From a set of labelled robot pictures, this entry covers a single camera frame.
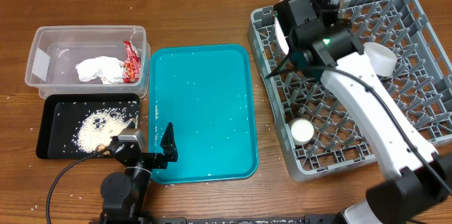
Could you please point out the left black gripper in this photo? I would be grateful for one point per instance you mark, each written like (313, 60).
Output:
(167, 145)

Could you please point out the large white plate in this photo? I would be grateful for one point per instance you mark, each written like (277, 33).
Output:
(280, 37)

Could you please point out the grey metal bowl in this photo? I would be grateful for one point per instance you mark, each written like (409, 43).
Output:
(382, 59)

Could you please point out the red snack wrapper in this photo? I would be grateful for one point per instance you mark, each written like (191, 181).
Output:
(132, 64)

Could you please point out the white napkin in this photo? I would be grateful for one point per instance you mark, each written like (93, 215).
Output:
(108, 69)

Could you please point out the white paper cup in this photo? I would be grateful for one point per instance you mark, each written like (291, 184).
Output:
(302, 131)

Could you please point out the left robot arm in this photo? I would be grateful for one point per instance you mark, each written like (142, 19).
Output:
(124, 192)

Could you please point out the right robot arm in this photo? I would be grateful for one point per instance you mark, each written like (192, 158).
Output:
(320, 44)

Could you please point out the grey dishwasher rack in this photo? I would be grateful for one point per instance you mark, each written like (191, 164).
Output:
(420, 85)

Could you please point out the teal serving tray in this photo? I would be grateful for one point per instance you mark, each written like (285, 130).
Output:
(206, 93)

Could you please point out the brown food scrap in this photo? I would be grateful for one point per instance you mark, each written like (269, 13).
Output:
(101, 148)

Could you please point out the spilled white rice pile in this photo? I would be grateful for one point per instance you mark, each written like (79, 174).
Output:
(98, 128)

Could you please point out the black plastic tray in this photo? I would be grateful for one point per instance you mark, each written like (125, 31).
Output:
(62, 114)

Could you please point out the clear plastic bin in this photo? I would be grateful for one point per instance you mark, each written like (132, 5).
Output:
(57, 50)

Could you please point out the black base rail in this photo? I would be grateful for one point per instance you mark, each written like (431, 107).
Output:
(307, 219)

